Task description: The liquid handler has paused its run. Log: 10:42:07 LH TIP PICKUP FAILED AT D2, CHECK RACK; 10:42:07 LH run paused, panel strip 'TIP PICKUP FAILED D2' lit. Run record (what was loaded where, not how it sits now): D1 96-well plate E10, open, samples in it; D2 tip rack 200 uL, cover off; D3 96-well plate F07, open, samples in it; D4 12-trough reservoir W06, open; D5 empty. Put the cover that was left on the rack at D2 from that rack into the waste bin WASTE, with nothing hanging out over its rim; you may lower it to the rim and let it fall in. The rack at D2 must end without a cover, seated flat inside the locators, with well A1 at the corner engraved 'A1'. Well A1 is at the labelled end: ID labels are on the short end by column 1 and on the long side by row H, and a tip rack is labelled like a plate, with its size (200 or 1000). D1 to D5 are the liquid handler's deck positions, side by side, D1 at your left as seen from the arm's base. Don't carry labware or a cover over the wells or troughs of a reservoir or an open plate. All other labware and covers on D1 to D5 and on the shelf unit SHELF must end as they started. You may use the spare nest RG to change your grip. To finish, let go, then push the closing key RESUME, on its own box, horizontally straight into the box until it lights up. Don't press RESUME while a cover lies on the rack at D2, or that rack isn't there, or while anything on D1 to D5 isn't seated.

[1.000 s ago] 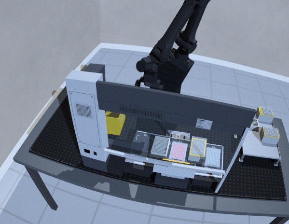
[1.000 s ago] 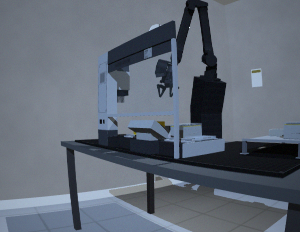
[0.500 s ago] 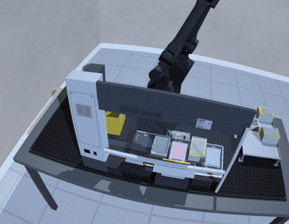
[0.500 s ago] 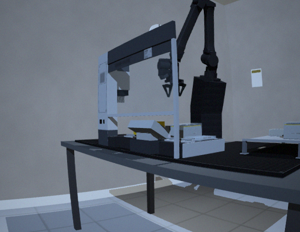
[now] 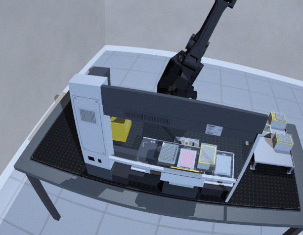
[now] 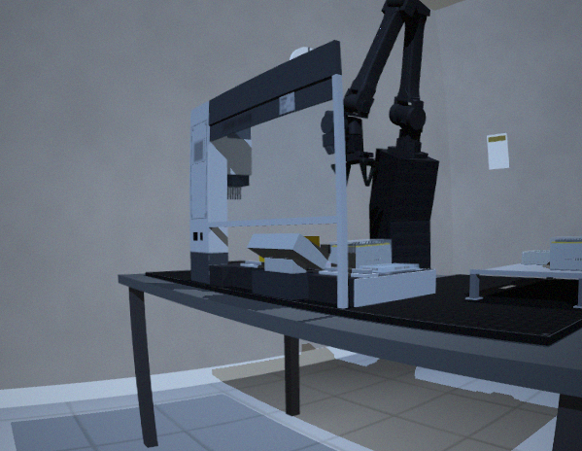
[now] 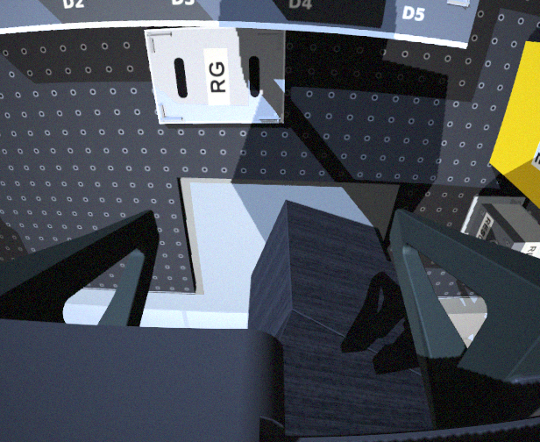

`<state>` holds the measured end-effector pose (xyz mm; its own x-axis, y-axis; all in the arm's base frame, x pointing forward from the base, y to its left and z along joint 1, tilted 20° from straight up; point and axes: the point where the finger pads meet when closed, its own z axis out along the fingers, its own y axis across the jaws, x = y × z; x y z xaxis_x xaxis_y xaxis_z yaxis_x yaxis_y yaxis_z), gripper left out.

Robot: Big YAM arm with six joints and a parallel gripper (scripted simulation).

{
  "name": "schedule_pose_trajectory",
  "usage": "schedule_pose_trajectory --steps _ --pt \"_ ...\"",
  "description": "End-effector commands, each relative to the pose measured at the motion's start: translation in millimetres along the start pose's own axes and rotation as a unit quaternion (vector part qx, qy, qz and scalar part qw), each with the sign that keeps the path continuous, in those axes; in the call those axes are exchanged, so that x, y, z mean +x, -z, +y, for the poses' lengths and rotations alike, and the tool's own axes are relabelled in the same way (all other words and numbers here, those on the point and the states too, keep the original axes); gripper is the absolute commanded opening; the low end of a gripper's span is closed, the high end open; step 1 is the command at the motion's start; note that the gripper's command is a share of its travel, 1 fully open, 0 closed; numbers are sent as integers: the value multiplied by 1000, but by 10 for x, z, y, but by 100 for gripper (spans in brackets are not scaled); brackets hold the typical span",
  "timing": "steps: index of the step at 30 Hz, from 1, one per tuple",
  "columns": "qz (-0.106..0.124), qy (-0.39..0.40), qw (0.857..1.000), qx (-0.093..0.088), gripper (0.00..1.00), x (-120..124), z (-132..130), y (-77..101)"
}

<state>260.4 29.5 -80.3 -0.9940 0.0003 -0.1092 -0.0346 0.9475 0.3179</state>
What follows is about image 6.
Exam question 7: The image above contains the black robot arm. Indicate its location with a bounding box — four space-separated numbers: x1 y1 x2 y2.
344 0 430 158

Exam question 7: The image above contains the translucent white well plate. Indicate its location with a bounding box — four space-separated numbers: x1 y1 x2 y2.
359 263 420 274

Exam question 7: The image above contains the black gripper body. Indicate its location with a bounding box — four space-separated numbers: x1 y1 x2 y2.
346 135 374 165

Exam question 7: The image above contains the yellow open bin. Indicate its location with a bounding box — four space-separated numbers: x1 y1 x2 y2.
259 236 320 261

